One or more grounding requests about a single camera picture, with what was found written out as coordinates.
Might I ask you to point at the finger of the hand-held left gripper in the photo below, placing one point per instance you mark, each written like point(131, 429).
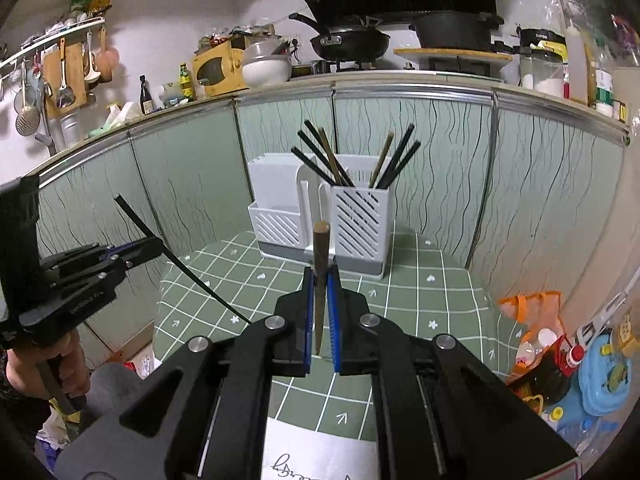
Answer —
point(100, 272)
point(125, 248)

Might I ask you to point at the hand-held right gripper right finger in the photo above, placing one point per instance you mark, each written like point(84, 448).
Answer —
point(334, 320)

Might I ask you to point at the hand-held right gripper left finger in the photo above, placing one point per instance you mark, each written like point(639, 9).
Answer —
point(308, 320)

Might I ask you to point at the black chopstick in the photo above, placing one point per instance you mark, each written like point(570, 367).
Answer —
point(317, 156)
point(312, 166)
point(397, 155)
point(320, 140)
point(403, 165)
point(131, 212)

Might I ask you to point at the wooden chopstick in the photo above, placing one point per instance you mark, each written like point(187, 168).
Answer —
point(382, 157)
point(320, 260)
point(334, 151)

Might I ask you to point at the white utensil holder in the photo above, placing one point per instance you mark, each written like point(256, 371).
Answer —
point(280, 220)

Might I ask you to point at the person's left hand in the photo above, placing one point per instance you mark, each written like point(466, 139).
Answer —
point(75, 365)

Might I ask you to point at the green checked tablecloth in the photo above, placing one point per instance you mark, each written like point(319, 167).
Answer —
point(425, 285)

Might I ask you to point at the person's grey trousers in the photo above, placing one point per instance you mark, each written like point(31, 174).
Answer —
point(115, 385)

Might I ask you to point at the metal cylinder holder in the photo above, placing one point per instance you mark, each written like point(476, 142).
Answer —
point(70, 130)

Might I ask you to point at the white plastic bags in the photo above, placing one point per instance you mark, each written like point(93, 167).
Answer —
point(115, 117)

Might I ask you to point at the metal skimmer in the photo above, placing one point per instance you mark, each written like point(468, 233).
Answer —
point(27, 122)

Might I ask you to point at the dark glass bottle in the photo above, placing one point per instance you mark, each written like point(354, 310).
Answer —
point(145, 100)

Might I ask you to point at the metal slotted spatula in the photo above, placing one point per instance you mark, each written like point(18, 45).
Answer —
point(64, 95)

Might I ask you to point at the green glass bottle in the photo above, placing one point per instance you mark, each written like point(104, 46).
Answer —
point(186, 85)

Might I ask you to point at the white ladle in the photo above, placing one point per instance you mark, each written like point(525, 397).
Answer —
point(91, 75)

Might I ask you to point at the wooden cutting board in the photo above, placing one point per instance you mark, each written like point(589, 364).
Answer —
point(75, 67)

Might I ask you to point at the yellow microwave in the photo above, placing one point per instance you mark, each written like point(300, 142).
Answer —
point(220, 70)

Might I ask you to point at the orange plastic bag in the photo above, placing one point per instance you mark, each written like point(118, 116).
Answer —
point(542, 305)

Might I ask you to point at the dark sauce bottle red cap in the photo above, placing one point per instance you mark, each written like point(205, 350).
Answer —
point(545, 380)

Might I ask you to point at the white rice cooker pot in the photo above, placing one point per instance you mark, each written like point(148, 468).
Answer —
point(265, 72)

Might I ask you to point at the gas stove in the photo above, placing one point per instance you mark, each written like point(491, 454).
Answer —
point(350, 66)

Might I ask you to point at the blue plastic container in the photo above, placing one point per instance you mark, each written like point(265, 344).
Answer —
point(600, 385)

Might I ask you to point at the black wok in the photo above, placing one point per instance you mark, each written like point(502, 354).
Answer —
point(350, 45)

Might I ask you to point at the round wooden board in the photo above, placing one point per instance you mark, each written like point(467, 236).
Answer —
point(450, 55)

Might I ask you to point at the black cooking pot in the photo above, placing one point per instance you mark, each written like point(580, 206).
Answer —
point(450, 32)

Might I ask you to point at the clear jar of white powder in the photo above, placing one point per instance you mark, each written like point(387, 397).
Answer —
point(547, 80)

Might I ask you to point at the white squeeze bottle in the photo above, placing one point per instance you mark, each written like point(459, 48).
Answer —
point(577, 65)

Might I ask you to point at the white bottle green label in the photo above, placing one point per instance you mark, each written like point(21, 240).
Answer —
point(604, 90)

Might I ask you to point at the small yellow jar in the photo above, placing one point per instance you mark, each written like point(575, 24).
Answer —
point(620, 110)

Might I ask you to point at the white wall rack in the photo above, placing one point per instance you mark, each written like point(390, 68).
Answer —
point(60, 32)

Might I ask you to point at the cluttered wall shelf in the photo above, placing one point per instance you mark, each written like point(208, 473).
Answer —
point(600, 10)

